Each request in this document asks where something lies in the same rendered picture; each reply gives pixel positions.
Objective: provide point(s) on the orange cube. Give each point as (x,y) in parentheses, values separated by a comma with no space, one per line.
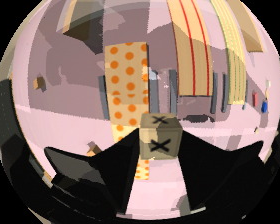
(93,151)
(38,82)

